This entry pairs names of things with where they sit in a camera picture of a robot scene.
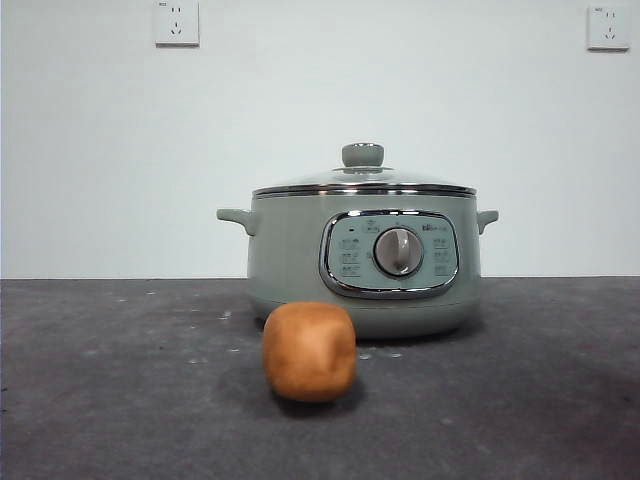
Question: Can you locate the sage green electric pot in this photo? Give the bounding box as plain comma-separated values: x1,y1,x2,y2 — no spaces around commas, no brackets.
215,191,500,342

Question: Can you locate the brown potato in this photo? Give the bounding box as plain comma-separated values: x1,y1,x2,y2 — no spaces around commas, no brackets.
262,300,358,404

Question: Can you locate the white wall socket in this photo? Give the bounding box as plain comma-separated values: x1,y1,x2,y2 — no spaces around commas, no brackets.
586,5,631,53
153,0,201,49

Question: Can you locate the glass lid with green knob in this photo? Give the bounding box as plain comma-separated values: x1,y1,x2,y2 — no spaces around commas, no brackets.
251,142,478,198

